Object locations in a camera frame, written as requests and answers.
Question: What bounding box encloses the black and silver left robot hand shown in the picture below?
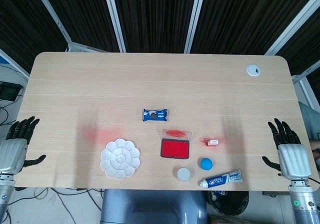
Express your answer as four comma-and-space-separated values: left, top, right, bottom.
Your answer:
0, 116, 47, 176

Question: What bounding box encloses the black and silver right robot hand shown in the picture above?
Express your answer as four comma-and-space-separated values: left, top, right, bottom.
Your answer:
261, 118, 313, 181

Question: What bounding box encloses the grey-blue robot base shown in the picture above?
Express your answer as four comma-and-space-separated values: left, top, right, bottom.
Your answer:
99, 188, 209, 224

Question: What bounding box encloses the red ink pad with clear lid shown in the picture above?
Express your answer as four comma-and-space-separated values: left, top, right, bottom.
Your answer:
157, 128, 193, 161

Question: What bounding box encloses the person in grey clothing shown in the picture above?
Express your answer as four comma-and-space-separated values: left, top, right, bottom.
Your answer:
298, 102, 320, 166

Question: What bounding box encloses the black power box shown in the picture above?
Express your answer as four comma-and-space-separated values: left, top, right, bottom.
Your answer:
0, 81, 22, 101

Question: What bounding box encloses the blue and white toothpaste tube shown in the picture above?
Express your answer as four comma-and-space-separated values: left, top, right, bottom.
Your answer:
198, 168, 245, 188

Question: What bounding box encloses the blue ball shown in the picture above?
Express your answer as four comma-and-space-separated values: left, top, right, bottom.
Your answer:
200, 157, 214, 171

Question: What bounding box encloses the white flower-shaped paint palette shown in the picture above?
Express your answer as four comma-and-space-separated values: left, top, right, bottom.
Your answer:
100, 138, 142, 179

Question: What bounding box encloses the grey round cap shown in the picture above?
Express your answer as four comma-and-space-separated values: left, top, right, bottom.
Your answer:
176, 167, 192, 182

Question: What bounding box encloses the blue cookie packet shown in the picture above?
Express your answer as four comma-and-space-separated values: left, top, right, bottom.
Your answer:
141, 108, 170, 122

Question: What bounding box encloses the black table frame bar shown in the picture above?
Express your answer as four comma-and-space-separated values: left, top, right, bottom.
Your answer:
262, 190, 291, 197

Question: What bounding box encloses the black floor cable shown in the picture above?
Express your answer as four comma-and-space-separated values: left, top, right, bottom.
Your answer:
14, 187, 103, 224

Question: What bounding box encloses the white round cable grommet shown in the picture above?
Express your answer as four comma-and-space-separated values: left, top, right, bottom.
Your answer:
246, 64, 262, 77

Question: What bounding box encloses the white partition post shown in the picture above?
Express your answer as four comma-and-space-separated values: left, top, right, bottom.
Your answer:
101, 0, 127, 53
184, 0, 208, 54
31, 0, 74, 52
263, 0, 320, 57

